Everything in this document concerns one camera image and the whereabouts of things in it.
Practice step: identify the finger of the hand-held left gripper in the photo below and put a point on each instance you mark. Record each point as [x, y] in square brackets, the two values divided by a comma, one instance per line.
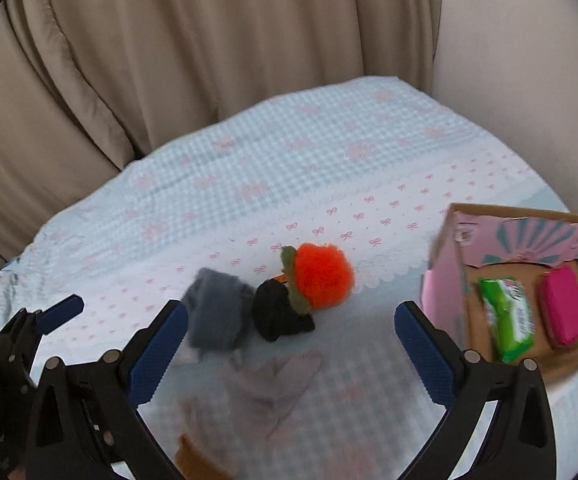
[100, 430]
[61, 310]

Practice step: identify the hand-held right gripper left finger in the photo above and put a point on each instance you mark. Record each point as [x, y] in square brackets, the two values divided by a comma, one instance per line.
[161, 350]

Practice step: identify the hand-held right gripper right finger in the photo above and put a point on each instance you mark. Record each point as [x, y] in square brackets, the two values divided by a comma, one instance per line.
[424, 350]

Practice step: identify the grey sock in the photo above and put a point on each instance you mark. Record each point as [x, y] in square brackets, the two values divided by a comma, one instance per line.
[216, 310]

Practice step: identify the pink patterned cardboard box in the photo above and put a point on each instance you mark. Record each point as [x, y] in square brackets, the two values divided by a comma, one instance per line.
[451, 260]

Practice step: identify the white sock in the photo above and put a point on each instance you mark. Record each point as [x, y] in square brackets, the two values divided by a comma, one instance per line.
[264, 395]

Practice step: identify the black sock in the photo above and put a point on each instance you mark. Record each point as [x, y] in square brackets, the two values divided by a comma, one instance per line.
[279, 310]

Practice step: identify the orange plush toy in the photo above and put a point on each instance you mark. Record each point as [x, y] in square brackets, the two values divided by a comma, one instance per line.
[324, 275]

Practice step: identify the green tissue packet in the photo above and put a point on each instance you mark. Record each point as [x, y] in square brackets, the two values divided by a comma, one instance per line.
[509, 320]

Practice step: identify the pink pouch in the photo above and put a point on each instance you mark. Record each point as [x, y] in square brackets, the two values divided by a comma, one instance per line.
[565, 307]

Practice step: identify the blue checked bedsheet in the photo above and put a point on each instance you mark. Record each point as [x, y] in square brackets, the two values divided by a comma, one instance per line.
[294, 160]

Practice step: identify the beige curtain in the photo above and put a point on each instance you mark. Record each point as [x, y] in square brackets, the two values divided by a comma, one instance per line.
[169, 60]

